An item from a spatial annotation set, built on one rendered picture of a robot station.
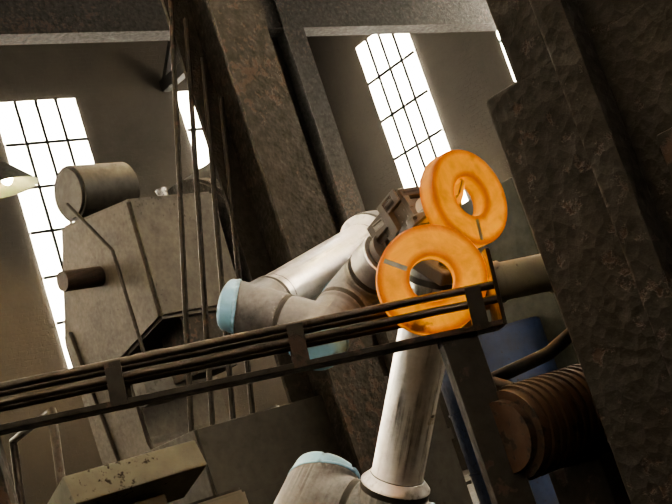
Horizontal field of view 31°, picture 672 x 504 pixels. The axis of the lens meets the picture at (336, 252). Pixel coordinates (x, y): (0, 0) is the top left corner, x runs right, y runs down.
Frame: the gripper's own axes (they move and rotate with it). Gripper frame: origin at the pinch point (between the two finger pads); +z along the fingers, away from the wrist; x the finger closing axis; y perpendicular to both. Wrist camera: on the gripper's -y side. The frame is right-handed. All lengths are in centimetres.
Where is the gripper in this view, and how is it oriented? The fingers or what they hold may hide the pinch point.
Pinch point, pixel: (459, 188)
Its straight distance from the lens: 188.3
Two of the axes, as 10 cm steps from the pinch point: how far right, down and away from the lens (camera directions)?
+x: 7.5, -1.5, 6.4
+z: 4.6, -5.8, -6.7
